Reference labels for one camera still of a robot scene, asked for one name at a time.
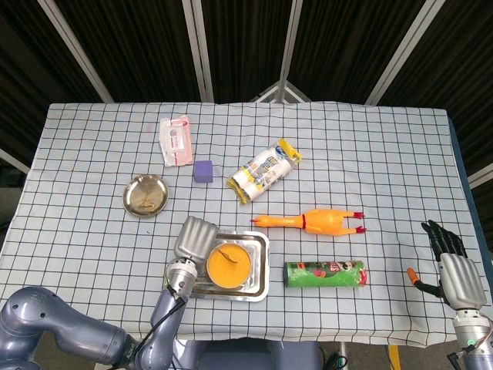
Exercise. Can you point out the orange rubber chicken toy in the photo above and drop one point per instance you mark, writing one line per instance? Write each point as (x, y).
(327, 221)

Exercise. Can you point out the white partition frame post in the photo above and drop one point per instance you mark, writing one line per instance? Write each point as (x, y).
(290, 38)
(77, 50)
(198, 50)
(406, 50)

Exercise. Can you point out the orange bowl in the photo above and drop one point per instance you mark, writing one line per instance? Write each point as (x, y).
(227, 286)

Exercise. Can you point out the yellow white bag rolls pack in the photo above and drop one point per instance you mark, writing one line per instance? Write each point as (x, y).
(262, 169)

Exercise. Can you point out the small steel spoon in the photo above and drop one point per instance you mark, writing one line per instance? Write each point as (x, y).
(227, 256)

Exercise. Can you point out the grey blue robot torso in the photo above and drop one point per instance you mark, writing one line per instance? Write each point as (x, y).
(250, 356)

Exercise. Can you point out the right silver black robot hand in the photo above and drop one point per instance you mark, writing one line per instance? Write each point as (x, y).
(462, 281)

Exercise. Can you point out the white partition frame bar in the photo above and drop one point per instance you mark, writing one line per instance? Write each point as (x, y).
(15, 162)
(481, 176)

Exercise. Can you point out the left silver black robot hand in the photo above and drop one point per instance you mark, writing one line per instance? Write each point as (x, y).
(194, 241)

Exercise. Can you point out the white checked tablecloth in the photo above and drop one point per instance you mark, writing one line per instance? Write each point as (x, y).
(346, 154)

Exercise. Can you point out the purple foam cube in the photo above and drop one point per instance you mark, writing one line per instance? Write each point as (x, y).
(203, 171)

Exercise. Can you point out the pink white wet wipes pack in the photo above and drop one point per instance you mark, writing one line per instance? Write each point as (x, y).
(176, 140)

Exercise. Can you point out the rectangular steel tray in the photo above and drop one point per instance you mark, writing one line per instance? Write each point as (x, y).
(254, 285)

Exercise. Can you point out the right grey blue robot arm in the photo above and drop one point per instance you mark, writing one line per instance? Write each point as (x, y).
(473, 339)

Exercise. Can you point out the round steel plate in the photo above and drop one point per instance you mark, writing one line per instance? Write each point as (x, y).
(145, 196)

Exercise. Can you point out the white triangular partition foot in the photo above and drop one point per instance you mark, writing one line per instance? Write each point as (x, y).
(265, 93)

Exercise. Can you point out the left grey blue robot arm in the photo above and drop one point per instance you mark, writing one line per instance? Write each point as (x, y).
(179, 281)

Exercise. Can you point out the green chips can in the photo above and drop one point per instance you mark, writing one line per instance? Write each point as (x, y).
(325, 274)

